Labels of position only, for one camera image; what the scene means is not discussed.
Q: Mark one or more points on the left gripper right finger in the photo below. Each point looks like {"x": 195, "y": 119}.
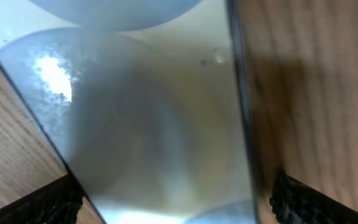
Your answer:
{"x": 293, "y": 202}

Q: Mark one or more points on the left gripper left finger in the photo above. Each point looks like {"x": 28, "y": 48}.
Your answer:
{"x": 56, "y": 203}

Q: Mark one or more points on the Samsung Galaxy smartphone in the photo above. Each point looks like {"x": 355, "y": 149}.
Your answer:
{"x": 144, "y": 100}

